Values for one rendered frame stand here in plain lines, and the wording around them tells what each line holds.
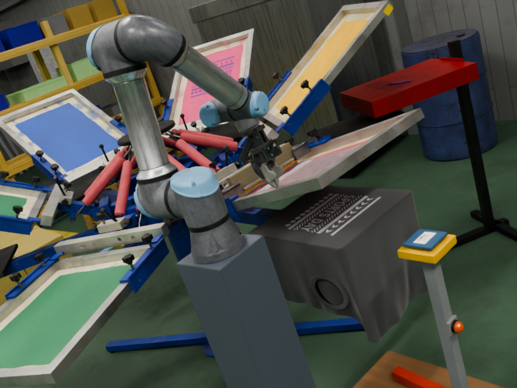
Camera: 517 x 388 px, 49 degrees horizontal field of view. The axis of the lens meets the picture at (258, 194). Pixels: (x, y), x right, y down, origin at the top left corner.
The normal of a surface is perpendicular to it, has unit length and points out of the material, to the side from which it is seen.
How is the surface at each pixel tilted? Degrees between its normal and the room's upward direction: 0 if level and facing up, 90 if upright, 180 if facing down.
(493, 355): 0
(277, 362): 90
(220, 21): 90
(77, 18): 90
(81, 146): 32
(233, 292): 90
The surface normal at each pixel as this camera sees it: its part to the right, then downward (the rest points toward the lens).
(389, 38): -0.62, 0.45
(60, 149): 0.09, -0.73
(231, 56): -0.40, -0.54
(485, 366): -0.30, -0.89
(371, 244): 0.67, 0.07
